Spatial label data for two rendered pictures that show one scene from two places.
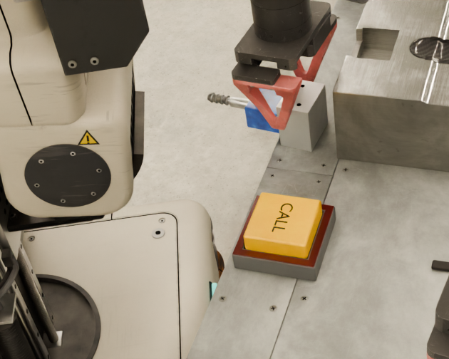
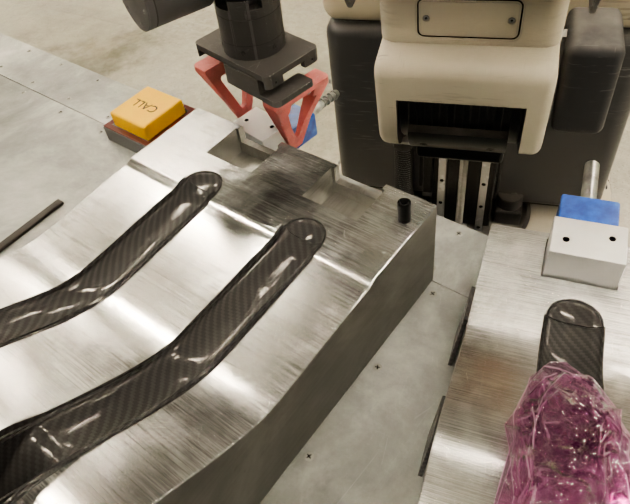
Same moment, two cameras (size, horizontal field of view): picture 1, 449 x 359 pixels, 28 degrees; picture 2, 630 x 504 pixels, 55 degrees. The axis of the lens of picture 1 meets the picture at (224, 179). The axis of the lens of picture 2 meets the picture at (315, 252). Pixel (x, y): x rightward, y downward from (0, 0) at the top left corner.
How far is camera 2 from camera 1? 1.11 m
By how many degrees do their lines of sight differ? 69
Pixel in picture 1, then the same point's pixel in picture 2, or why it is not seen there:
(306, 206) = (143, 118)
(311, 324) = (79, 131)
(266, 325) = (99, 112)
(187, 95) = not seen: outside the picture
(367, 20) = (290, 153)
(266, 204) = (166, 100)
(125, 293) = not seen: hidden behind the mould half
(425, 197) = not seen: hidden behind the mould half
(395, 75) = (179, 150)
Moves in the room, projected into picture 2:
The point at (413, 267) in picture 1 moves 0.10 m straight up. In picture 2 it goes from (71, 191) to (27, 115)
